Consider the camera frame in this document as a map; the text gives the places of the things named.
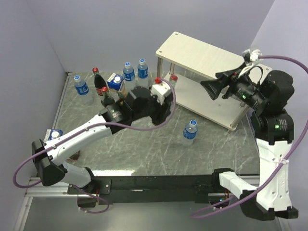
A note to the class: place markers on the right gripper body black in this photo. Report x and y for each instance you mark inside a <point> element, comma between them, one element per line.
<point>245,90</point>

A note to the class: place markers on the water bottle back left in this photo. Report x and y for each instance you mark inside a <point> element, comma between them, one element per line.
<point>129,76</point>

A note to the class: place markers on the water bottle centre right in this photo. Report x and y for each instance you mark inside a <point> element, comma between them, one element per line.
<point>189,132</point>

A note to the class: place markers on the blue juice carton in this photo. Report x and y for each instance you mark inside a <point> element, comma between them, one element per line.
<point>116,84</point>

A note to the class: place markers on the dark juice carton near left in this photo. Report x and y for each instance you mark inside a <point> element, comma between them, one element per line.
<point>52,134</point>

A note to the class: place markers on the water bottle back right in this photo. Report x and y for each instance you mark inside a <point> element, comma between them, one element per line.
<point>142,74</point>

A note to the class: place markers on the water bottle far left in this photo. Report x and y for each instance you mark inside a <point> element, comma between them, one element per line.
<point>83,90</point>

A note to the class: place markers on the water bottle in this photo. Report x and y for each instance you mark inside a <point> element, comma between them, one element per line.
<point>83,90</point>
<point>189,132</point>
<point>129,76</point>
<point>142,74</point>

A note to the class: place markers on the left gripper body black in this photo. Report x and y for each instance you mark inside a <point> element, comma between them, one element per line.
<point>155,110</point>

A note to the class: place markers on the wooden two-tier shelf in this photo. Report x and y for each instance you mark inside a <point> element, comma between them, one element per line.
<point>204,61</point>

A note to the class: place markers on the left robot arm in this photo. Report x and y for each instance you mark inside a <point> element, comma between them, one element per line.
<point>141,102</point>

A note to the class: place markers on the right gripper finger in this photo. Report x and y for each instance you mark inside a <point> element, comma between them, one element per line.
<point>231,73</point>
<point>214,87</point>

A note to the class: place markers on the aluminium rail frame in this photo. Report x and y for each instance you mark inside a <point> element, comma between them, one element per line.
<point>38,190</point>

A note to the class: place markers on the cola bottle shelved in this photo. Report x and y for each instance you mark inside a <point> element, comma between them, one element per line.
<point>107,97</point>
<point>99,81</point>
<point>173,80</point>

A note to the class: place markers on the black base beam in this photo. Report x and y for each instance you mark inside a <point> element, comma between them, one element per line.
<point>150,189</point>

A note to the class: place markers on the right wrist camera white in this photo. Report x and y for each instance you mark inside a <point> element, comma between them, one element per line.
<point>251,55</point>

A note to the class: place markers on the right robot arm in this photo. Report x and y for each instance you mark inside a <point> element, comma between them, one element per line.
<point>274,133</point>

